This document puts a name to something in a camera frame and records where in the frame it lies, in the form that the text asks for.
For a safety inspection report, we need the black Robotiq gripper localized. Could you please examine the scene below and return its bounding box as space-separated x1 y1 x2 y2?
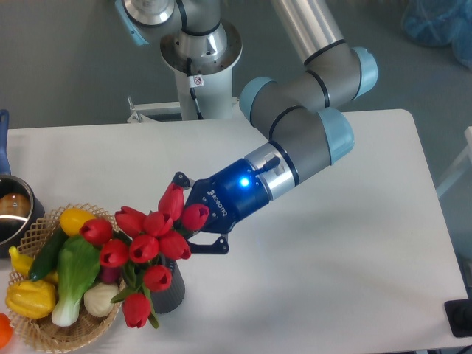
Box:
171 159 270 254

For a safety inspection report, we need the red tulip bouquet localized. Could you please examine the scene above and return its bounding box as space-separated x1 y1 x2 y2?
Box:
79 183 210 328

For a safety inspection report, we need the dark grey ribbed vase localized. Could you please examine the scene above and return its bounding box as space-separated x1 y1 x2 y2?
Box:
151 256 185 314

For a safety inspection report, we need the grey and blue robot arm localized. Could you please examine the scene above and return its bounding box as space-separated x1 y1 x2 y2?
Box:
115 1 378 254

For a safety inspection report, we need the red radish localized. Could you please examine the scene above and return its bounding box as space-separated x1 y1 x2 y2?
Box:
99 267 121 284

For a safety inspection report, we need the yellow squash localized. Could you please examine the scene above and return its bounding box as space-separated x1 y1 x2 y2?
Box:
59 208 96 237

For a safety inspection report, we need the green bok choy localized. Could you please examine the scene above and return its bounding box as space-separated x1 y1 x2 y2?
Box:
52 235 100 327

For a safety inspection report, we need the white garlic bulb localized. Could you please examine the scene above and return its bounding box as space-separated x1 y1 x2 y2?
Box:
83 282 119 317

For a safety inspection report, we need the green cucumber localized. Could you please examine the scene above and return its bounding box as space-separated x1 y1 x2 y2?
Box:
28 228 69 281

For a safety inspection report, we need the small yellow gourd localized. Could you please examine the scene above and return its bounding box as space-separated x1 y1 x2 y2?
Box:
8 246 58 285

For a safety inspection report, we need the yellow bell pepper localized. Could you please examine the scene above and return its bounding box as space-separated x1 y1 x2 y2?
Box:
5 280 56 319

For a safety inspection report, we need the orange fruit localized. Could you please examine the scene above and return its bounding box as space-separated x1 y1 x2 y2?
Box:
0 313 13 349

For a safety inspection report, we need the black device at table edge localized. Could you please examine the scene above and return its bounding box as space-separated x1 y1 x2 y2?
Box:
444 299 471 338

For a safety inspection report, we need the blue plastic bag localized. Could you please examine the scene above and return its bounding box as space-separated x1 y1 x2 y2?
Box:
401 1 471 69

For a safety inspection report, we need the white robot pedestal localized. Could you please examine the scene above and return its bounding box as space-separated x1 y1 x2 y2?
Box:
126 18 240 124

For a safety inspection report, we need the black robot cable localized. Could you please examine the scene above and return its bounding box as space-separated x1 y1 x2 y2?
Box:
185 57 204 120

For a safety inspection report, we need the steel pot with blue handle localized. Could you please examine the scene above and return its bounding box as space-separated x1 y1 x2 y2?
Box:
1 109 44 259

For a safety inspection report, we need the white frame at right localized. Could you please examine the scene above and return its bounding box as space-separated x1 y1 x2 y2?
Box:
436 126 471 198

